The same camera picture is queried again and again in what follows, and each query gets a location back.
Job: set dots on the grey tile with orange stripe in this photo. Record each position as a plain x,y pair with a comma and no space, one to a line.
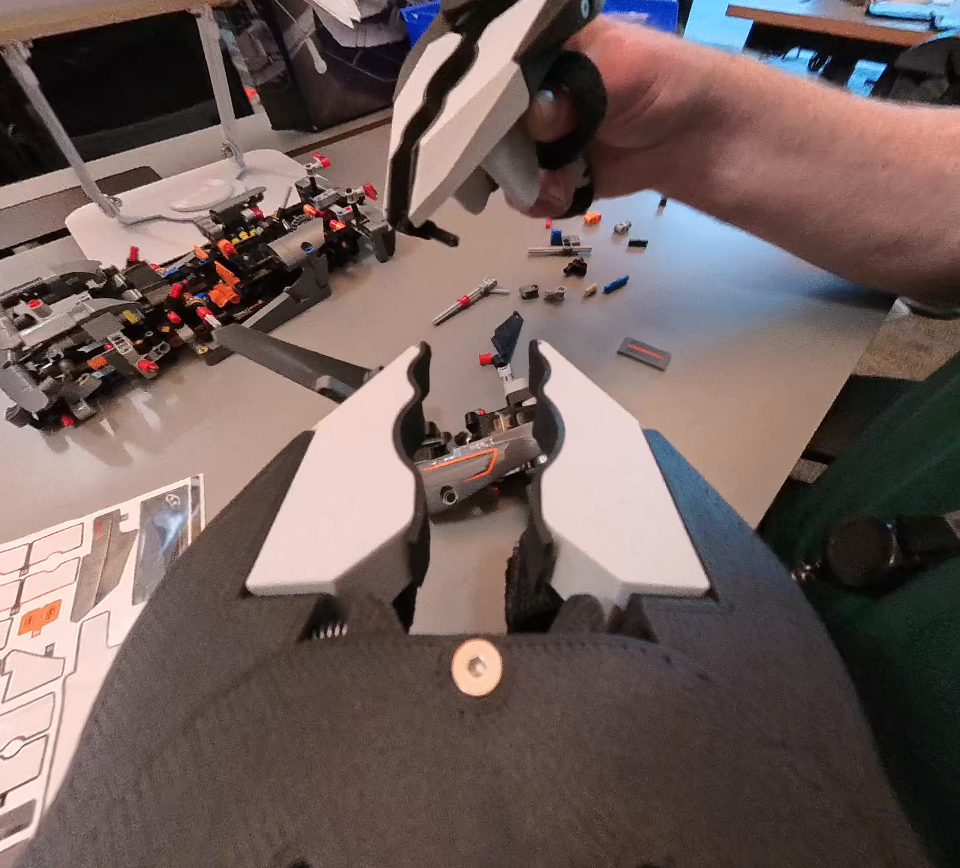
643,353

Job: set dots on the large lego car chassis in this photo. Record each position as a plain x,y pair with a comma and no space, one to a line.
150,298

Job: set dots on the thin grey lego axle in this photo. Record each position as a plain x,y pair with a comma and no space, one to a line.
559,251

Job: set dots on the small black lego connector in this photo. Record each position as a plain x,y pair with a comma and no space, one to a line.
431,231

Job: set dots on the blue lego pin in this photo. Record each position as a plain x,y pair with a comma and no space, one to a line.
615,283

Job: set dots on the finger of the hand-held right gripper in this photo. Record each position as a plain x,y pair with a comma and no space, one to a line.
480,102
416,87

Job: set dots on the person's right forearm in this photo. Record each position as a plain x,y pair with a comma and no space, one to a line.
825,170

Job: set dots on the grey lego connector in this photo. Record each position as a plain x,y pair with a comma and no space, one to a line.
555,295

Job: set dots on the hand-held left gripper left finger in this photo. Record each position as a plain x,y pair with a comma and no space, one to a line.
330,508

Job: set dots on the blue and grey lego piece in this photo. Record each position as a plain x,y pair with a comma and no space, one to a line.
564,237

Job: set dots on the lego sticker sheet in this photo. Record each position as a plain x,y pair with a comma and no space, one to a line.
45,658

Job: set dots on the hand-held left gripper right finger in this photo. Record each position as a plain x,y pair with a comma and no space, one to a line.
622,508

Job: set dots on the white book stand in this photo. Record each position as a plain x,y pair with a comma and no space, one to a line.
187,196

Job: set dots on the black lego panel piece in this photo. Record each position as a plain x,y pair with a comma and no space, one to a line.
508,335

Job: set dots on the person's right hand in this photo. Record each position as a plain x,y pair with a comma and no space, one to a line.
660,110

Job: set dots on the blue parts bin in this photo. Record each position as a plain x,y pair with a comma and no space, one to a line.
637,9

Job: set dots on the green sweater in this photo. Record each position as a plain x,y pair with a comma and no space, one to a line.
900,658

